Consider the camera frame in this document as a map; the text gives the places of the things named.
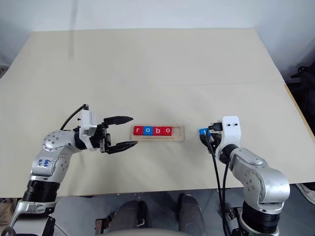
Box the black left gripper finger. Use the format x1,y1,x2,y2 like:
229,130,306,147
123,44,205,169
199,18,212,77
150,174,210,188
107,141,138,155
103,115,134,127

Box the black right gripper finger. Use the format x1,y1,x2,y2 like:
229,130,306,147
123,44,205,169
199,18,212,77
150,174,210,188
199,134,211,149

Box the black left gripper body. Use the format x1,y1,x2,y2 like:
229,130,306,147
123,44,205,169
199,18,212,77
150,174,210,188
89,123,113,154

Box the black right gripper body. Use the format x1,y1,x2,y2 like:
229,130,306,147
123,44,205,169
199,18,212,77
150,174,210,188
207,121,223,153

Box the blue t tile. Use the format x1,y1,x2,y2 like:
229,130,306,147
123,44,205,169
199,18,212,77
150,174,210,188
198,127,212,139

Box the wooden letter tray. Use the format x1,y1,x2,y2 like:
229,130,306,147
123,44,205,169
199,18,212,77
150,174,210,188
129,125,186,143

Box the dark rounded shape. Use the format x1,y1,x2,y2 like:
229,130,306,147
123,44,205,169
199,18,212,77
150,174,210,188
178,193,205,235
113,200,149,232

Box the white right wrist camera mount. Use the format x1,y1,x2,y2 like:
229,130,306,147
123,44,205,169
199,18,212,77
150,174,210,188
216,115,242,153

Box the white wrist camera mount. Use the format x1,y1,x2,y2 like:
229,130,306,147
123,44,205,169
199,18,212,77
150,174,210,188
76,109,99,139
216,115,242,153

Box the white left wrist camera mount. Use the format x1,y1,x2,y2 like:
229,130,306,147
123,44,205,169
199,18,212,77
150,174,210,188
76,109,99,139

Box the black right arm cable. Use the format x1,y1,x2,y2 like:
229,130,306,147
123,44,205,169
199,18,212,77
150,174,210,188
207,126,232,236

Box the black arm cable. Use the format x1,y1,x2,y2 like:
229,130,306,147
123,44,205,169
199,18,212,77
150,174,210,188
207,126,232,236
60,104,90,131

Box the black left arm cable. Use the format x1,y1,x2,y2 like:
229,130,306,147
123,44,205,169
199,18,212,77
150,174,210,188
60,104,90,131

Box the rusty metal foot bracket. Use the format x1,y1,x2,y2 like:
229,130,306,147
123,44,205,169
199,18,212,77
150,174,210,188
95,217,111,236
224,207,244,236

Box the black metal frame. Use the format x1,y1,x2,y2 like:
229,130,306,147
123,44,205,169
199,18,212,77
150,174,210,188
289,65,315,125

